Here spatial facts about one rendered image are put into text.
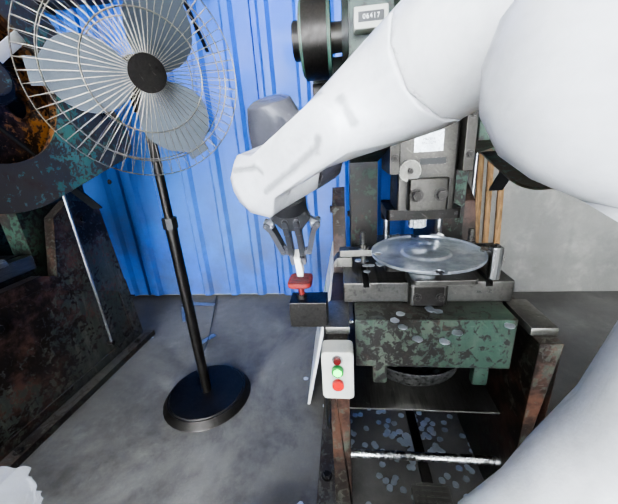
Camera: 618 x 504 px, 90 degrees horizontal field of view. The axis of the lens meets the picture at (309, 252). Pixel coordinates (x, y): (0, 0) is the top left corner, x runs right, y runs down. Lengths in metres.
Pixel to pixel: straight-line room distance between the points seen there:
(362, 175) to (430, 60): 0.86
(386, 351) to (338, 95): 0.70
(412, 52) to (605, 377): 0.25
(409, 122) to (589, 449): 0.26
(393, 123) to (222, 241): 2.07
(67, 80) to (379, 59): 0.96
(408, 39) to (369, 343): 0.71
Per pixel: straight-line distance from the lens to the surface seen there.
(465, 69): 0.27
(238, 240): 2.28
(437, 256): 0.85
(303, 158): 0.34
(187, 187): 2.30
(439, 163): 0.89
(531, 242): 2.52
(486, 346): 0.93
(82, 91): 1.13
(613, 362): 0.27
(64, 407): 1.91
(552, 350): 0.92
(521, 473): 0.32
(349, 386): 0.80
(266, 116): 0.53
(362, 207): 1.13
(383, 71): 0.30
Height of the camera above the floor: 1.08
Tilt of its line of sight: 20 degrees down
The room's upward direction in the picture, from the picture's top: 4 degrees counter-clockwise
